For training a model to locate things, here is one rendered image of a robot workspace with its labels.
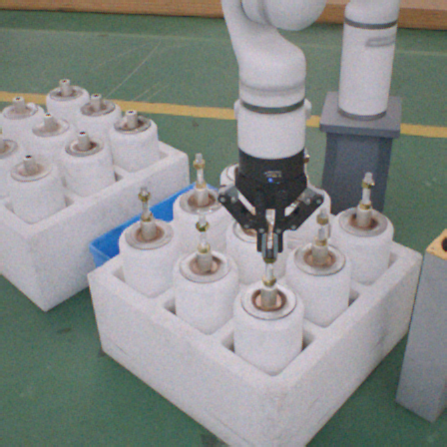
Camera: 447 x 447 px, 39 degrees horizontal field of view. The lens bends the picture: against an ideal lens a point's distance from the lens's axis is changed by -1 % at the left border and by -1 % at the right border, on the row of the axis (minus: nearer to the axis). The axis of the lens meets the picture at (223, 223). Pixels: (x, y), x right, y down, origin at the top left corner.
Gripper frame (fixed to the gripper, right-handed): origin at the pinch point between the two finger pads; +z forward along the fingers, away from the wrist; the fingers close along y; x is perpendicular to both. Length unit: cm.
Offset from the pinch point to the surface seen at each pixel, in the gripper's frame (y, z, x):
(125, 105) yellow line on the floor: -46, 36, 112
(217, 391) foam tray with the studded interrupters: -7.1, 24.0, -4.4
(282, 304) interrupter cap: 1.9, 10.0, -0.8
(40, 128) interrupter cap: -47, 10, 49
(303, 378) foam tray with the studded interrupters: 4.9, 18.0, -6.4
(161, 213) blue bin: -23, 26, 42
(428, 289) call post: 21.7, 10.2, 3.2
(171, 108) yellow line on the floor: -32, 36, 110
